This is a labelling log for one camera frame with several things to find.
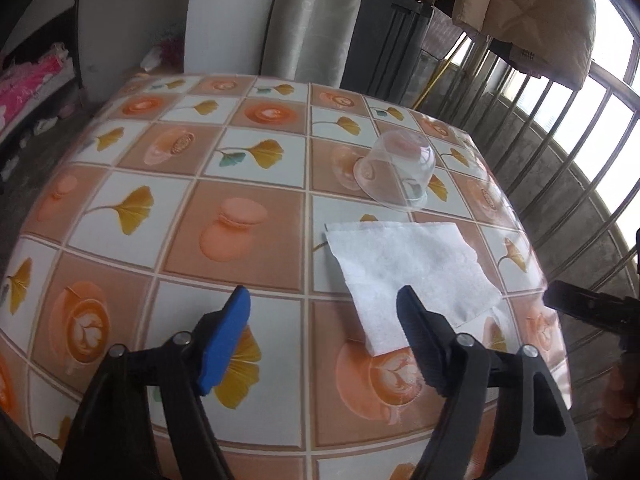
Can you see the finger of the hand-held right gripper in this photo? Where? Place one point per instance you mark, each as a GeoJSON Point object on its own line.
{"type": "Point", "coordinates": [580, 302]}

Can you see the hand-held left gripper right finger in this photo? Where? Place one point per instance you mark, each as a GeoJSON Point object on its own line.
{"type": "Point", "coordinates": [420, 340]}

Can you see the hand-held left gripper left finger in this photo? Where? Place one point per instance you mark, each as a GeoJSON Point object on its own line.
{"type": "Point", "coordinates": [225, 340]}

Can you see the white paper napkin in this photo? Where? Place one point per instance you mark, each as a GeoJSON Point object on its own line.
{"type": "Point", "coordinates": [415, 260]}

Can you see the person's right hand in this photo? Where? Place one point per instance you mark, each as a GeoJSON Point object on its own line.
{"type": "Point", "coordinates": [617, 402]}

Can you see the table with patterned tablecloth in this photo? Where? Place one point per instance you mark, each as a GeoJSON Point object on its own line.
{"type": "Point", "coordinates": [150, 210]}

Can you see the clear plastic cup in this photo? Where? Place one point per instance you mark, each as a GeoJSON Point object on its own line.
{"type": "Point", "coordinates": [395, 170]}

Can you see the metal balcony railing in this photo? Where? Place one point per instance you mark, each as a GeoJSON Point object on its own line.
{"type": "Point", "coordinates": [620, 92]}

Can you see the yellow pole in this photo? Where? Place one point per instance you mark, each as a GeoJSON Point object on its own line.
{"type": "Point", "coordinates": [430, 82]}

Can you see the white shoe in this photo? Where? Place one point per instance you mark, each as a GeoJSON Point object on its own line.
{"type": "Point", "coordinates": [44, 125]}

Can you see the beige quilted blanket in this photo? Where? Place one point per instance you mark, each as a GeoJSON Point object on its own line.
{"type": "Point", "coordinates": [525, 10]}

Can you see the dark grey cabinet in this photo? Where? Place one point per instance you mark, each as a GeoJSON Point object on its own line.
{"type": "Point", "coordinates": [380, 45]}

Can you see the reddish hanging cloth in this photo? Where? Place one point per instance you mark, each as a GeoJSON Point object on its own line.
{"type": "Point", "coordinates": [440, 35]}

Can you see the pink blanket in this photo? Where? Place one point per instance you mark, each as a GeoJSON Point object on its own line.
{"type": "Point", "coordinates": [30, 85]}

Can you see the grey curtain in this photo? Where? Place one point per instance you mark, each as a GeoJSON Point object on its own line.
{"type": "Point", "coordinates": [310, 20]}

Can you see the black bed frame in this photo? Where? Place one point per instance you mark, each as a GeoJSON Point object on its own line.
{"type": "Point", "coordinates": [76, 50]}

